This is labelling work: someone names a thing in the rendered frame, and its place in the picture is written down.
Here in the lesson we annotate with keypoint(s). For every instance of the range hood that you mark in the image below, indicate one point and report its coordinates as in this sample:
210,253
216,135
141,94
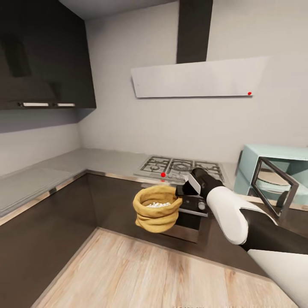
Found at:
193,75

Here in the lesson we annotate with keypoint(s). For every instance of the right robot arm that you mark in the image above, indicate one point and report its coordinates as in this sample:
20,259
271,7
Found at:
279,252

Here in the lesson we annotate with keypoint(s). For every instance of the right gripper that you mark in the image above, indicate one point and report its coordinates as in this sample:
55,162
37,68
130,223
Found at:
183,190

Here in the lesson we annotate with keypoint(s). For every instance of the oven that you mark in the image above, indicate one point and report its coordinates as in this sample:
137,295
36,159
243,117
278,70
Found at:
192,227

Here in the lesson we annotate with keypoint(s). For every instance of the burner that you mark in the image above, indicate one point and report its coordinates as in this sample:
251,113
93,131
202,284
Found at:
174,168

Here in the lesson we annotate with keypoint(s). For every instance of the microwave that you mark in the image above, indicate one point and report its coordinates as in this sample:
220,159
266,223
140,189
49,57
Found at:
276,173

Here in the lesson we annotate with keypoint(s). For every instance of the popcorn bag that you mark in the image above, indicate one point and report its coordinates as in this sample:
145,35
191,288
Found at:
160,218

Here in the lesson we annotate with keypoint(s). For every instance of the drop in sink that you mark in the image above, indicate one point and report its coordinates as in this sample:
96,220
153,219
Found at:
21,186

